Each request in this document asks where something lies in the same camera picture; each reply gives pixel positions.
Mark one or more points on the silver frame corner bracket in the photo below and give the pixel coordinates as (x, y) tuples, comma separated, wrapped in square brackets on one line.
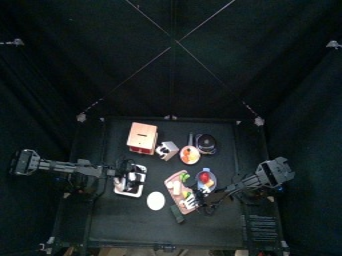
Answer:
[(259, 121), (80, 117)]

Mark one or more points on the small white toy appliance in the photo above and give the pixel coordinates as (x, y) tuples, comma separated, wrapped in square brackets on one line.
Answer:
[(167, 150)]

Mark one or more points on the pale yellow toy corn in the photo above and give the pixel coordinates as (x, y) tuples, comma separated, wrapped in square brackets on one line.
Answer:
[(176, 188)]

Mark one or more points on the printed label sheet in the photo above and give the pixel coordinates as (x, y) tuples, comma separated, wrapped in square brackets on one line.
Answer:
[(262, 227)]

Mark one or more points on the purple toy bowl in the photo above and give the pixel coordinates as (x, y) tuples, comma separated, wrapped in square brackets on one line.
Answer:
[(212, 176)]

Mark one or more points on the pink cutting board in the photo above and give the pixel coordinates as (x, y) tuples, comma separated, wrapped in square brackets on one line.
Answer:
[(174, 196)]

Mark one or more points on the pink toy box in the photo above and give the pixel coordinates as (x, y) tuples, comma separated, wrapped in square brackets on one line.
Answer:
[(141, 137)]

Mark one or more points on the silver frame middle bracket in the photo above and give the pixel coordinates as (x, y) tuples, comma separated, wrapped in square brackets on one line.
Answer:
[(170, 117)]

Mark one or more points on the orange toy food piece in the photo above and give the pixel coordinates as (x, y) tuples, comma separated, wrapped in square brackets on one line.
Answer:
[(186, 153)]

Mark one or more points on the green toy vegetable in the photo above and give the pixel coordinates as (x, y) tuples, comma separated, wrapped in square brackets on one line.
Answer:
[(184, 176)]

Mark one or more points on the silver frame clamp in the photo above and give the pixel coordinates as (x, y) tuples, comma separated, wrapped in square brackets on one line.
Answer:
[(332, 44), (16, 42)]

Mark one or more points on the silver table corner bracket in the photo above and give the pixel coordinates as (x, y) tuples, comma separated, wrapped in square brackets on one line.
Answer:
[(47, 246)]

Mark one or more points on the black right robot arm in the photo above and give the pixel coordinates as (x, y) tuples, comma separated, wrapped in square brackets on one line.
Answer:
[(271, 172)]

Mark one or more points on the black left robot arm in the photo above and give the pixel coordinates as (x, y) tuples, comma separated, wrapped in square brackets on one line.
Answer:
[(57, 165)]

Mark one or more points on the red toy tomato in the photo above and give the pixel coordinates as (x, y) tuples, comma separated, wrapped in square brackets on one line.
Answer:
[(203, 177)]

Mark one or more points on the toy frying pan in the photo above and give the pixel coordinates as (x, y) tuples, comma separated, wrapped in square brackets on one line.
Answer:
[(190, 154)]

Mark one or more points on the white round plate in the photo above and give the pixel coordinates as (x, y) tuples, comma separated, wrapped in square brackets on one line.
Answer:
[(155, 201)]

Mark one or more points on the yellow toy food piece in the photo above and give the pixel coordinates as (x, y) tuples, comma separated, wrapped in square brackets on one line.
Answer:
[(210, 183)]

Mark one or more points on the white rectangular tray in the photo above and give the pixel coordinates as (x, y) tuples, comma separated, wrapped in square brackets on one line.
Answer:
[(133, 193)]

